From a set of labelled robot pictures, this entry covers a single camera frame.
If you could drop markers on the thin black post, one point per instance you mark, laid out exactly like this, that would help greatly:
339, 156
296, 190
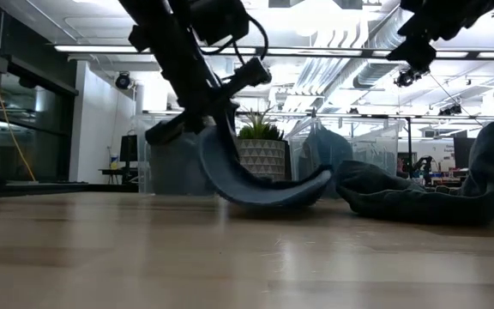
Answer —
410, 137

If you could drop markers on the black desktop monitor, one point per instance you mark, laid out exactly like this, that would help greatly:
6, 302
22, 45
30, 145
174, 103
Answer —
129, 148

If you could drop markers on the clear plastic bin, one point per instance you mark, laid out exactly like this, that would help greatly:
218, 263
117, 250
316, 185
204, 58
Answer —
375, 146
144, 150

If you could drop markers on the black aluminium table frame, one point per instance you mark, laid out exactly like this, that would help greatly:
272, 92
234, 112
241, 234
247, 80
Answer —
58, 189

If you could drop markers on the dark background monitor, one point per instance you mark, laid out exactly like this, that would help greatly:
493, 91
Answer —
463, 152

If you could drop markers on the yellow and blue bottle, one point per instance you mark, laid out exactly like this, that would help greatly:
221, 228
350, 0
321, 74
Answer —
114, 162

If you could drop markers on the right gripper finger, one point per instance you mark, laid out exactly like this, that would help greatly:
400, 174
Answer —
418, 53
418, 19

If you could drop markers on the silver ribbed air duct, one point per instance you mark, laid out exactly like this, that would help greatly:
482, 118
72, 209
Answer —
371, 75

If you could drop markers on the long white light bar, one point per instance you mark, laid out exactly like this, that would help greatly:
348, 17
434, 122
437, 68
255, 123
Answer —
97, 48

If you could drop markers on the green plant in patterned pot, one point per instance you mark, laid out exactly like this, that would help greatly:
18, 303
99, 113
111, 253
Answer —
262, 159

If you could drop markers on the black background robot arm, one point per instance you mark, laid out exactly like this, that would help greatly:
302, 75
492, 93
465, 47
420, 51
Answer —
423, 165

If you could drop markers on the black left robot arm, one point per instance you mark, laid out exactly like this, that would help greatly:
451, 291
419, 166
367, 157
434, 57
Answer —
161, 38

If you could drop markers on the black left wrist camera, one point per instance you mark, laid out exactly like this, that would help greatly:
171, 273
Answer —
221, 19

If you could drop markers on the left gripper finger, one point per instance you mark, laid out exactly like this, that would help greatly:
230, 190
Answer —
217, 119
231, 124

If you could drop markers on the round black ceiling camera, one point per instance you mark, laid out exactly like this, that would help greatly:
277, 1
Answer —
122, 80
405, 78

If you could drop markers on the small dark desk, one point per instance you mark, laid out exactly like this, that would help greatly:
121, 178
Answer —
118, 171

